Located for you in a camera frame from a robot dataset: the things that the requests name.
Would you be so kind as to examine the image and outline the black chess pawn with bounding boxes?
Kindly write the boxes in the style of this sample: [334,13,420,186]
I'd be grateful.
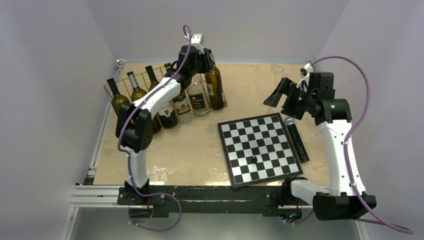
[251,156,258,164]

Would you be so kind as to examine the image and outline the green bottle white label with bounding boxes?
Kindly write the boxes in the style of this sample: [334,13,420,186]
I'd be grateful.
[106,78,130,116]

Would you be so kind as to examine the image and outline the gold wire wine rack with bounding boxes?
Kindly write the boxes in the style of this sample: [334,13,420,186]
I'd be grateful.
[115,71,213,133]

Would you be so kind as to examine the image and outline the dark green wine bottle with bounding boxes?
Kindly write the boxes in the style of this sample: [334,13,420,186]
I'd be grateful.
[127,71,162,134]

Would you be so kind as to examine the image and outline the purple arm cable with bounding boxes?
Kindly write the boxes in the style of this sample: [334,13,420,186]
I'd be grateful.
[117,24,193,200]
[309,55,414,235]

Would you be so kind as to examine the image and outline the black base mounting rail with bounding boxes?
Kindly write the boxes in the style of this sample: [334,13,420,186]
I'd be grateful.
[117,185,307,218]

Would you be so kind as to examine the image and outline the dark green bottle silver neck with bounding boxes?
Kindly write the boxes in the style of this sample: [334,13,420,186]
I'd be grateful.
[204,65,225,110]

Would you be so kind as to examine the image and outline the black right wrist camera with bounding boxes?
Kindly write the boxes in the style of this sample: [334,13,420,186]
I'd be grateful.
[307,72,336,100]

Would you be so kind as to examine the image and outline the black white chessboard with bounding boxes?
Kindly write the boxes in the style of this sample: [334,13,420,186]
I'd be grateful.
[217,113,303,188]

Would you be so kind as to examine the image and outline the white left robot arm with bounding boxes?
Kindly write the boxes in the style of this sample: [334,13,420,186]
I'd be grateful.
[115,45,215,205]

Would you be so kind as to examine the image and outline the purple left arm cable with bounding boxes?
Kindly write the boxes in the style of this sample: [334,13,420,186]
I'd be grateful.
[117,24,193,200]

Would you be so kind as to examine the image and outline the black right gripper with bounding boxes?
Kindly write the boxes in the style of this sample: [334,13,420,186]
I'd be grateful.
[264,77,316,120]

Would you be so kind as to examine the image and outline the clear glass bottle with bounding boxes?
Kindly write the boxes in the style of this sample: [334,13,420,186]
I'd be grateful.
[187,74,211,116]

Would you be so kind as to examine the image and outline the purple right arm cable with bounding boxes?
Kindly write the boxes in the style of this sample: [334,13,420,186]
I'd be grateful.
[309,55,414,235]

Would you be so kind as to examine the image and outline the clear liquor bottle black cap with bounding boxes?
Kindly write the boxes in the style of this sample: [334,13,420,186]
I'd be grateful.
[172,91,194,122]

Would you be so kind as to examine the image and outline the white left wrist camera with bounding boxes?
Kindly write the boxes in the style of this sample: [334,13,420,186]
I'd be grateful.
[190,33,205,54]

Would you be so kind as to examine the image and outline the black glitter microphone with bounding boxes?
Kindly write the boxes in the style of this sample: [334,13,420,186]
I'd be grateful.
[284,116,310,163]

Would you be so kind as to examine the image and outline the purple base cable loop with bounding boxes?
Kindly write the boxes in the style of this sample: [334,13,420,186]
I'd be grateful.
[127,192,184,233]

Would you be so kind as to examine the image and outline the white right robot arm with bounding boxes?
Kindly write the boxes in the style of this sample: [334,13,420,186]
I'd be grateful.
[263,75,377,221]

